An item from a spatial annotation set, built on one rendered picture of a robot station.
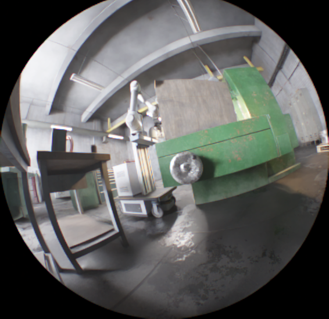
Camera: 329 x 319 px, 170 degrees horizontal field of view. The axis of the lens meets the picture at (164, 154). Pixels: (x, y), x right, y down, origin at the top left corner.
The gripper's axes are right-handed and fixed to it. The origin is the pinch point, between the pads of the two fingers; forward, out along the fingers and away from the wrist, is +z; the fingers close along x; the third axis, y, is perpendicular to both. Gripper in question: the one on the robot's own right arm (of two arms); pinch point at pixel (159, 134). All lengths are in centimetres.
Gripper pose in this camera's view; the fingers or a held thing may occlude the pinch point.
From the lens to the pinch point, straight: 153.2
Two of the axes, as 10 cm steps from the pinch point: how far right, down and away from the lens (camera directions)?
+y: -8.8, 2.5, 4.0
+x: -4.2, -0.4, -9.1
